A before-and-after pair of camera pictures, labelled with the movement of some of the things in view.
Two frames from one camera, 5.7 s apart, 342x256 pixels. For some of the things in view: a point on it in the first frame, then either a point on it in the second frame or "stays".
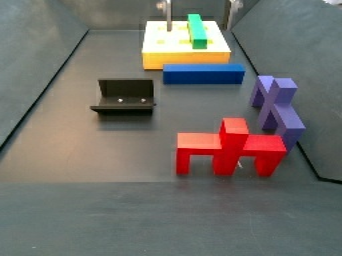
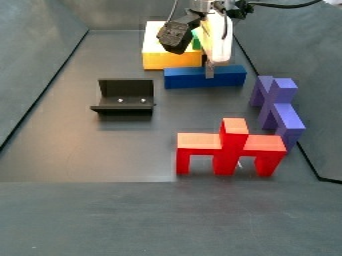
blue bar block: (205, 74) stays
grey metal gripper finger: (234, 6) -> (216, 31)
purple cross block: (273, 94) stays
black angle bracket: (126, 96) stays
